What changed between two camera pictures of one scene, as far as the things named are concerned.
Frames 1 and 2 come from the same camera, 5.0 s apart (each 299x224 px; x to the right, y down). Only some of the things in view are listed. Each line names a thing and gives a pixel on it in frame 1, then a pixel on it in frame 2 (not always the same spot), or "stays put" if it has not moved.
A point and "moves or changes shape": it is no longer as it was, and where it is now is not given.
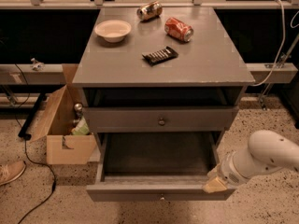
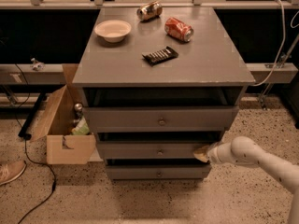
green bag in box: [81, 128] stays put
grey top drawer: [160, 119] stays put
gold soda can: [149, 10] stays put
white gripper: [229, 173] → [213, 154]
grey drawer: [155, 166] moves or changes shape
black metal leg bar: [24, 132] stays put
